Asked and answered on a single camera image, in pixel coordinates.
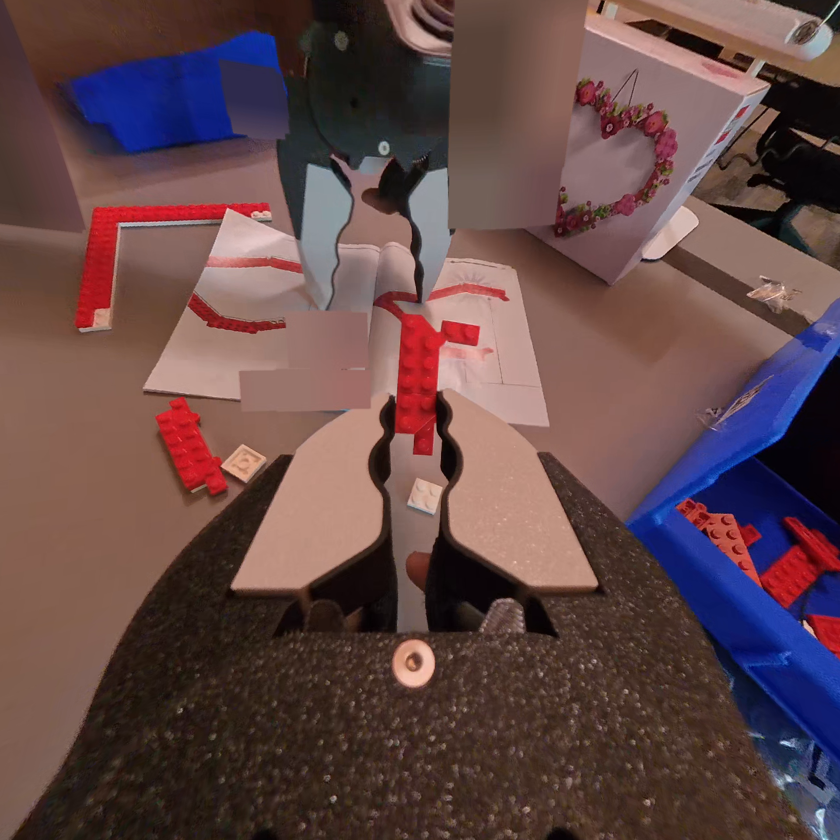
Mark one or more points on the small clear plastic bag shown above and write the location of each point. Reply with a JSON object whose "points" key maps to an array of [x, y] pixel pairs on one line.
{"points": [[774, 294], [715, 417]]}

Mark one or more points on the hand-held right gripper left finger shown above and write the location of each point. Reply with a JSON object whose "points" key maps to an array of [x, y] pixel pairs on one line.
{"points": [[315, 512]]}

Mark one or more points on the black office chair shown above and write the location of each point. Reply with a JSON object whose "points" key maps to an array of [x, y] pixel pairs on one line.
{"points": [[787, 151]]}

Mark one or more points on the blue bin with red bricks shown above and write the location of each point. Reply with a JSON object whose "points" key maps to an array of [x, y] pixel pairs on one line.
{"points": [[722, 426]]}

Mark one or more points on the pile of red brick plates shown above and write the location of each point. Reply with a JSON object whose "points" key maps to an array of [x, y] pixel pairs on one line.
{"points": [[794, 571]]}

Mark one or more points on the small red brick plate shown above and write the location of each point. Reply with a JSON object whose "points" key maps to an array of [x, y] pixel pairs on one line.
{"points": [[190, 446]]}

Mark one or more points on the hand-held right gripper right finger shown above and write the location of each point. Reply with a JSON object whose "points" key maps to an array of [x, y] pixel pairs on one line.
{"points": [[512, 518]]}

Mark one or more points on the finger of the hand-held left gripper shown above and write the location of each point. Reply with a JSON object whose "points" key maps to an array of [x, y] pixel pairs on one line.
{"points": [[321, 223], [433, 216]]}

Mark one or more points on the heart wreath set box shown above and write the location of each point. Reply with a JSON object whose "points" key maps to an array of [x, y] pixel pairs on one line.
{"points": [[617, 164]]}

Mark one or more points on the white square brick plate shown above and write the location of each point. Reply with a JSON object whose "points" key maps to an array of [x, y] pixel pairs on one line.
{"points": [[244, 463], [424, 493]]}

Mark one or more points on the blue bin with colourful bricks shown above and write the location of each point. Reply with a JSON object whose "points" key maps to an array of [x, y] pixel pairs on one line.
{"points": [[151, 98]]}

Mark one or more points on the red angled brick frame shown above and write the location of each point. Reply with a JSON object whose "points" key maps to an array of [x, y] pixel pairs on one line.
{"points": [[105, 262]]}

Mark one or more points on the red branched brick assembly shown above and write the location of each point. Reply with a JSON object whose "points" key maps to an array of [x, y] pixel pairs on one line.
{"points": [[417, 367]]}

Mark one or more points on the white instruction booklet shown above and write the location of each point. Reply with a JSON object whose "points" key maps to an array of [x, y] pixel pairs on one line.
{"points": [[197, 354]]}

